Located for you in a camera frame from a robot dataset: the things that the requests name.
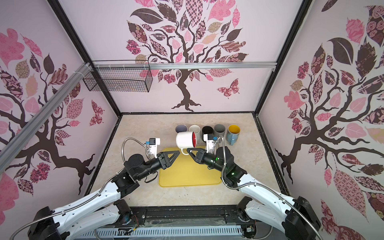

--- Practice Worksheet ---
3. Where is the grey mug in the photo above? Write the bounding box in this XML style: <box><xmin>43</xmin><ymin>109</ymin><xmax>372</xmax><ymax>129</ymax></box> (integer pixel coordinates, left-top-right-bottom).
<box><xmin>214</xmin><ymin>124</ymin><xmax>226</xmax><ymax>138</ymax></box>

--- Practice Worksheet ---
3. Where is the black base frame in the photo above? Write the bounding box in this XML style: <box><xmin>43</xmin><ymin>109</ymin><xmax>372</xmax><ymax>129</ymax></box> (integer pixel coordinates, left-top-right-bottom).
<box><xmin>68</xmin><ymin>203</ymin><xmax>316</xmax><ymax>240</ymax></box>

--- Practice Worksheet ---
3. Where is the aluminium rail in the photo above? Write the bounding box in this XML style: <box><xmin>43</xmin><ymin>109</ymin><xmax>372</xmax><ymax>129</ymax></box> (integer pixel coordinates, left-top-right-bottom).
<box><xmin>94</xmin><ymin>62</ymin><xmax>277</xmax><ymax>70</ymax></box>
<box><xmin>1</xmin><ymin>63</ymin><xmax>92</xmax><ymax>173</ymax></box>

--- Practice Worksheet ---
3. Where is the aluminium rail left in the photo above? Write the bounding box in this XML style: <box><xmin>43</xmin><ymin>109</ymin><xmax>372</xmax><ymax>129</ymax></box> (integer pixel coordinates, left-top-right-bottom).
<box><xmin>1</xmin><ymin>63</ymin><xmax>92</xmax><ymax>173</ymax></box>

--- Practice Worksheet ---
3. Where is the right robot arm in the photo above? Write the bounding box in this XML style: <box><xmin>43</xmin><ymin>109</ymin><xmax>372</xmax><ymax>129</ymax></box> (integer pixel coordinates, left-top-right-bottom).
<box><xmin>187</xmin><ymin>147</ymin><xmax>322</xmax><ymax>240</ymax></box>

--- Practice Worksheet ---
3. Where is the white ribbed mug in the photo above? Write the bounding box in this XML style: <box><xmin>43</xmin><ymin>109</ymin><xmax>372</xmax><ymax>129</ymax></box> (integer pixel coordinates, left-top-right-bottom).
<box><xmin>189</xmin><ymin>125</ymin><xmax>201</xmax><ymax>139</ymax></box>

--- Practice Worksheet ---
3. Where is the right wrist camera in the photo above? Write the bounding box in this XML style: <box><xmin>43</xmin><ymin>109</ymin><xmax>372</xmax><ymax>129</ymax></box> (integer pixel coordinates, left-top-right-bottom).
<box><xmin>203</xmin><ymin>134</ymin><xmax>218</xmax><ymax>154</ymax></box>

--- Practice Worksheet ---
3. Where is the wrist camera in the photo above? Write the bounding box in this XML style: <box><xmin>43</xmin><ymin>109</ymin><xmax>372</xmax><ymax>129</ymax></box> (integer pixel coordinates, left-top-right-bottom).
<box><xmin>203</xmin><ymin>134</ymin><xmax>218</xmax><ymax>154</ymax></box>
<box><xmin>145</xmin><ymin>138</ymin><xmax>161</xmax><ymax>160</ymax></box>

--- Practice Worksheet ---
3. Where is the white slotted cable duct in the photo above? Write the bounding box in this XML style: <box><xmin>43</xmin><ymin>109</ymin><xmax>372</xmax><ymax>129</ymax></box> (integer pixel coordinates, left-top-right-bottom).
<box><xmin>74</xmin><ymin>225</ymin><xmax>244</xmax><ymax>240</ymax></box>

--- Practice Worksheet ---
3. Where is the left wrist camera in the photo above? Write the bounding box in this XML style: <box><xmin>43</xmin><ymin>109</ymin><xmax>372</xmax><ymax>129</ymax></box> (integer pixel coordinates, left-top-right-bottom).
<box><xmin>145</xmin><ymin>138</ymin><xmax>161</xmax><ymax>160</ymax></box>

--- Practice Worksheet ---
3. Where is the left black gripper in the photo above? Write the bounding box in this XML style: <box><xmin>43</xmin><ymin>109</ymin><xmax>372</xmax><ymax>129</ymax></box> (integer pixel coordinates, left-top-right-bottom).
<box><xmin>136</xmin><ymin>151</ymin><xmax>181</xmax><ymax>181</ymax></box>

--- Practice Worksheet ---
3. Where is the black wire basket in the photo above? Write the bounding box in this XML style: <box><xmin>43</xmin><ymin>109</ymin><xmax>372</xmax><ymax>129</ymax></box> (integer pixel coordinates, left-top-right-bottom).
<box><xmin>83</xmin><ymin>60</ymin><xmax>153</xmax><ymax>93</ymax></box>

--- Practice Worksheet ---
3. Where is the cream white mug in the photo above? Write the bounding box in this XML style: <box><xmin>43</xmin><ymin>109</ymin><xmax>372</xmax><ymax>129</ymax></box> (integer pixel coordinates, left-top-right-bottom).
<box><xmin>176</xmin><ymin>132</ymin><xmax>197</xmax><ymax>155</ymax></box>

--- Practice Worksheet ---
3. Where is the aluminium rail back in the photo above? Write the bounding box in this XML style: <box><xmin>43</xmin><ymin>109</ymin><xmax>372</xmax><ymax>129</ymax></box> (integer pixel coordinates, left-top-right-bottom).
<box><xmin>94</xmin><ymin>62</ymin><xmax>277</xmax><ymax>70</ymax></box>

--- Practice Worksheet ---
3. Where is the black mug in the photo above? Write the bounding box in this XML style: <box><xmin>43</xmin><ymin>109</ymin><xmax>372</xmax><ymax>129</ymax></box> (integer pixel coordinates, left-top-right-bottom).
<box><xmin>202</xmin><ymin>126</ymin><xmax>214</xmax><ymax>140</ymax></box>

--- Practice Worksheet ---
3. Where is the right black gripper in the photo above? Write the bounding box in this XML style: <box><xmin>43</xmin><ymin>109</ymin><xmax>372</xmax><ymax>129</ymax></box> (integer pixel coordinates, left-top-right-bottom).
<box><xmin>187</xmin><ymin>148</ymin><xmax>227</xmax><ymax>175</ymax></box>

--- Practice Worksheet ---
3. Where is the yellow plastic tray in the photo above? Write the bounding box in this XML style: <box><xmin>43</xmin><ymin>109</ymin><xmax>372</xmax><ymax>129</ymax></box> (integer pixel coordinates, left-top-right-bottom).
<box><xmin>159</xmin><ymin>154</ymin><xmax>221</xmax><ymax>188</ymax></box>

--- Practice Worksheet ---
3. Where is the blue mug yellow inside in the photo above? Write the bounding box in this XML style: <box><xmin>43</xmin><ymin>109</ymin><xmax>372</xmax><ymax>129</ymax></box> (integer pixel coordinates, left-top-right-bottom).
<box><xmin>226</xmin><ymin>125</ymin><xmax>241</xmax><ymax>146</ymax></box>

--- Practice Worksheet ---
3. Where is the pink beige mug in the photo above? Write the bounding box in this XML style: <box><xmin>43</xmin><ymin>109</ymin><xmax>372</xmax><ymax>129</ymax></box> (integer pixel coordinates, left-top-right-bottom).
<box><xmin>175</xmin><ymin>125</ymin><xmax>188</xmax><ymax>133</ymax></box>

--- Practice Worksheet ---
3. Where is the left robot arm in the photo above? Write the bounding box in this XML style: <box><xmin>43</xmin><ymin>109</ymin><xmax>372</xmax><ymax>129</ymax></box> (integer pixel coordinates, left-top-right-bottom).
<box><xmin>28</xmin><ymin>151</ymin><xmax>180</xmax><ymax>240</ymax></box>

